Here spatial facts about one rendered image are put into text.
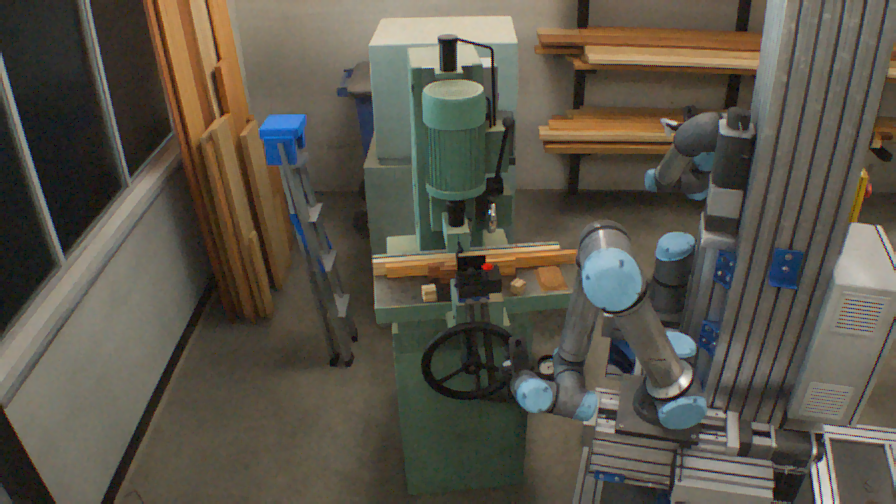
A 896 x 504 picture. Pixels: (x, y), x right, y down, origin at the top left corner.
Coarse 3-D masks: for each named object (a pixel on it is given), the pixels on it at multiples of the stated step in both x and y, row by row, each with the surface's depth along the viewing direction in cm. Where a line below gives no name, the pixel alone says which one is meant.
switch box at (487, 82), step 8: (488, 64) 217; (488, 72) 217; (496, 72) 217; (488, 80) 218; (496, 80) 218; (488, 88) 220; (496, 88) 220; (488, 96) 221; (496, 96) 221; (496, 104) 223; (496, 112) 224
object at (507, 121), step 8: (504, 120) 188; (512, 120) 187; (504, 136) 194; (504, 144) 198; (496, 168) 213; (496, 176) 216; (488, 184) 221; (496, 184) 221; (488, 192) 222; (496, 192) 222
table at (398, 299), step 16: (528, 272) 221; (384, 288) 216; (400, 288) 215; (416, 288) 215; (448, 288) 215; (528, 288) 214; (384, 304) 209; (400, 304) 208; (416, 304) 208; (432, 304) 209; (448, 304) 209; (512, 304) 212; (528, 304) 212; (544, 304) 213; (560, 304) 214; (384, 320) 210; (400, 320) 210; (416, 320) 211; (448, 320) 206; (464, 336) 204
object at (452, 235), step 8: (464, 224) 214; (448, 232) 210; (456, 232) 210; (464, 232) 210; (448, 240) 211; (456, 240) 211; (464, 240) 211; (448, 248) 212; (456, 248) 213; (464, 248) 213
